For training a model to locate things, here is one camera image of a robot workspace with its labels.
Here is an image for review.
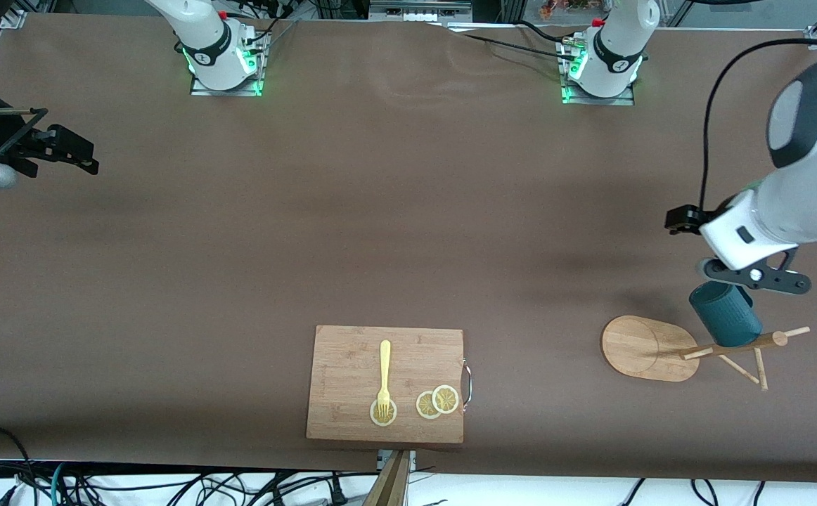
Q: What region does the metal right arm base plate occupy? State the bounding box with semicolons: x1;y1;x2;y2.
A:
189;28;270;97

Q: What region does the long black table cable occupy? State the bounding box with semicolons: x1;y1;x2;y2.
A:
444;25;579;63

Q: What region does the bamboo cutting board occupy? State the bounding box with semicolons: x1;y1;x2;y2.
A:
306;325;465;445

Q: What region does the metal post bracket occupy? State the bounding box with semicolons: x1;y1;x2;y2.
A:
377;450;417;472

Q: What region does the grey thin cable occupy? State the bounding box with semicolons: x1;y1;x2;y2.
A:
265;20;301;51

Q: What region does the grey power strip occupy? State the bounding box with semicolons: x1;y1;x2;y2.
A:
370;0;472;22

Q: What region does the short black table cable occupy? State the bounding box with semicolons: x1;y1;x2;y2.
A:
517;20;579;44

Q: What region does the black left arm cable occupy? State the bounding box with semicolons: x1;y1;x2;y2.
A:
698;38;817;212

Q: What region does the wooden mug rack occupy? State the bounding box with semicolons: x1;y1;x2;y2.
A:
600;315;811;392

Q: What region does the teal ceramic cup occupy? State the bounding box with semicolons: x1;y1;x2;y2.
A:
688;280;764;349

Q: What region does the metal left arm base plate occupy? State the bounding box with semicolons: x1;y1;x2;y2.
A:
558;35;636;107

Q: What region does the yellow plastic fork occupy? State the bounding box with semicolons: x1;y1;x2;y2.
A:
377;340;392;420

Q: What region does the wooden post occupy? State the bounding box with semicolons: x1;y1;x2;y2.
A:
363;450;411;506

